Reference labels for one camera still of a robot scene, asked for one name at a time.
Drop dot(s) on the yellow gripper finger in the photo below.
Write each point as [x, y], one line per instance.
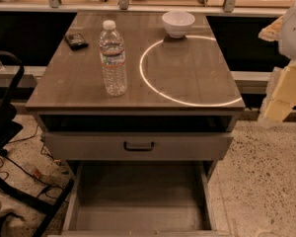
[272, 31]
[280, 96]

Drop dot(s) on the clear plastic water bottle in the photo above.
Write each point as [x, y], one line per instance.
[113, 59]

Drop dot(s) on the black metal cart frame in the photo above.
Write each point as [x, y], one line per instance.
[8, 129]

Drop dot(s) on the grey metal shelf rail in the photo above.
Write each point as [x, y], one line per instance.
[258, 7]

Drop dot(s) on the open bottom drawer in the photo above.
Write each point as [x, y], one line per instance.
[140, 199]

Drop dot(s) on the white ceramic bowl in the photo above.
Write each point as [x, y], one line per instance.
[177, 23]

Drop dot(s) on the black drawer handle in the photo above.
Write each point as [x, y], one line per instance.
[138, 147]

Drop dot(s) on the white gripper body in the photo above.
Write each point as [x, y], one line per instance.
[294, 34]

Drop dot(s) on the wooden drawer cabinet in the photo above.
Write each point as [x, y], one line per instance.
[174, 85]

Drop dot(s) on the grey middle drawer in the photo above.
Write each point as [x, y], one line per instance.
[108, 146]

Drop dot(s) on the dark rxbar chocolate bar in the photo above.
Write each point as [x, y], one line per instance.
[75, 41]

